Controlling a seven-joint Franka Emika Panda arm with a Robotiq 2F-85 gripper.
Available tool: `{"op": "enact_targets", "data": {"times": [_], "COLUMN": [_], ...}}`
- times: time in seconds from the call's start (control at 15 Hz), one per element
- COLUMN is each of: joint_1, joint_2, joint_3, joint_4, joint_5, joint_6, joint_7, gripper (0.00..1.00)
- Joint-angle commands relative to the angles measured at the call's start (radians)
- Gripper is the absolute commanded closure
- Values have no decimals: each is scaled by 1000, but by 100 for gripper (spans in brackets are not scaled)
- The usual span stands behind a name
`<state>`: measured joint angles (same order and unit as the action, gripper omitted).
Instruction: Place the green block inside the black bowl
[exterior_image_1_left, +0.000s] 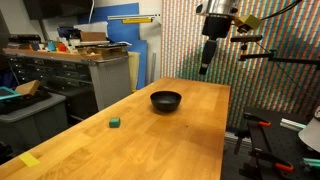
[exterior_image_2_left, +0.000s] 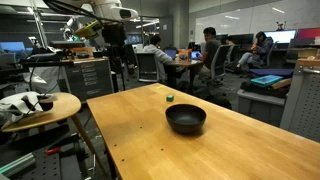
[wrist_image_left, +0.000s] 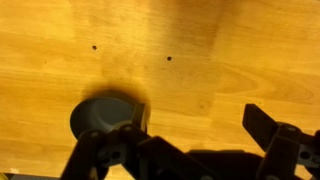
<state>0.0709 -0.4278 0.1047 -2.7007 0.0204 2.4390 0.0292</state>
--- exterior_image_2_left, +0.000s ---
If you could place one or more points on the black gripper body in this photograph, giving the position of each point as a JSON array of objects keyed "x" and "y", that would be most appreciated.
[{"x": 114, "y": 33}]

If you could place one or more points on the small green block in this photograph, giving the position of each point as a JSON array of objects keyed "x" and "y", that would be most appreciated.
[{"x": 170, "y": 98}]

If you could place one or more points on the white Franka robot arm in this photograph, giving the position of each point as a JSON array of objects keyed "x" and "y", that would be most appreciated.
[{"x": 110, "y": 8}]

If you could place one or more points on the black bowl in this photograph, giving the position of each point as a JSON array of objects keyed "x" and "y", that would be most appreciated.
[{"x": 185, "y": 121}]

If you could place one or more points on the black mesh office chair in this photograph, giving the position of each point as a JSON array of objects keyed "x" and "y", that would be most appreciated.
[{"x": 146, "y": 66}]

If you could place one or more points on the person in gray hoodie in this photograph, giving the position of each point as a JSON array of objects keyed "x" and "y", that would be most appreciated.
[{"x": 160, "y": 55}]

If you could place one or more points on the dark drawer cabinet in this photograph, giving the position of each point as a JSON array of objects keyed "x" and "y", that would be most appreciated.
[{"x": 88, "y": 78}]

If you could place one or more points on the open laptop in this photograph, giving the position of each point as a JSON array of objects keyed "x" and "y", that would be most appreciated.
[
  {"x": 195, "y": 55},
  {"x": 171, "y": 54}
]

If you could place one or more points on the orange box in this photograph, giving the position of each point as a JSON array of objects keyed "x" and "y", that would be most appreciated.
[{"x": 185, "y": 54}]

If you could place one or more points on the brown meeting table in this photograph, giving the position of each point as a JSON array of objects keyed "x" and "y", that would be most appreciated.
[{"x": 185, "y": 62}]

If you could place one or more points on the round wooden side table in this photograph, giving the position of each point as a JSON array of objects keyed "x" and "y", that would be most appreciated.
[{"x": 63, "y": 106}]

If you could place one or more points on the person in dark t-shirt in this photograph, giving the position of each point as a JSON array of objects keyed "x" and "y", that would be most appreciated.
[{"x": 210, "y": 48}]

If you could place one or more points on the small black cup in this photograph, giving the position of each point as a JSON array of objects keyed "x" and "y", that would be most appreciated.
[{"x": 46, "y": 105}]

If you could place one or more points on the blue lit monitor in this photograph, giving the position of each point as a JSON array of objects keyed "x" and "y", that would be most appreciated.
[{"x": 12, "y": 46}]

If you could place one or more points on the gray office chair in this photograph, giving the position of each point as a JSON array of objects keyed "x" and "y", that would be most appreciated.
[{"x": 220, "y": 60}]

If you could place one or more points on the white cloth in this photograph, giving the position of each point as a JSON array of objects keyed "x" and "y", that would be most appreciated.
[{"x": 13, "y": 106}]

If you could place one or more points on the black backpack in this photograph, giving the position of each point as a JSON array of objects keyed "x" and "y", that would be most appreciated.
[{"x": 218, "y": 101}]

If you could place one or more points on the dark computer monitor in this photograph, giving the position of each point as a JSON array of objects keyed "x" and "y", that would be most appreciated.
[{"x": 241, "y": 39}]

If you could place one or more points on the black perforated breadboard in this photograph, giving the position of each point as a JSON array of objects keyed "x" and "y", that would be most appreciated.
[{"x": 50, "y": 166}]

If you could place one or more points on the person in blue jacket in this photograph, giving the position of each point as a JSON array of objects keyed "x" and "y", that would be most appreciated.
[{"x": 263, "y": 46}]

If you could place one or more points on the black bag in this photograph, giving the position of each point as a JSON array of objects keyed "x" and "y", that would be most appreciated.
[{"x": 260, "y": 90}]

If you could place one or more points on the teal flat case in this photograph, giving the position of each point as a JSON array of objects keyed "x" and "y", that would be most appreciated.
[{"x": 266, "y": 80}]

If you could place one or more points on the blue cushion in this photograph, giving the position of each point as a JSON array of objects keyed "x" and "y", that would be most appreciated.
[{"x": 271, "y": 72}]

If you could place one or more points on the grey storage bin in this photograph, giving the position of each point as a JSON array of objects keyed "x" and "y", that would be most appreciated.
[{"x": 260, "y": 106}]

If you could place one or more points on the aluminium extrusion bar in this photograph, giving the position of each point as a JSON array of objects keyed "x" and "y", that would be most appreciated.
[{"x": 16, "y": 165}]

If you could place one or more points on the lit white computer monitor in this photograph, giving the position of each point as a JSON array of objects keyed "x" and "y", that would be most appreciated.
[{"x": 281, "y": 36}]

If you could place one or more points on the wooden plank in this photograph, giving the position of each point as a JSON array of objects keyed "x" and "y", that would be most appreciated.
[{"x": 281, "y": 84}]

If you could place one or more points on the red computer monitor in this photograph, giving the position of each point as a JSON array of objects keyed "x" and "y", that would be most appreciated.
[{"x": 308, "y": 33}]

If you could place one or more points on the perforated metal cabinet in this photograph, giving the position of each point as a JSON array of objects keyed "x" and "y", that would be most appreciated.
[{"x": 305, "y": 100}]

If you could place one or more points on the yellow-green wrist camera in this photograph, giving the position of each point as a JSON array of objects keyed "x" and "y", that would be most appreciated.
[{"x": 88, "y": 29}]

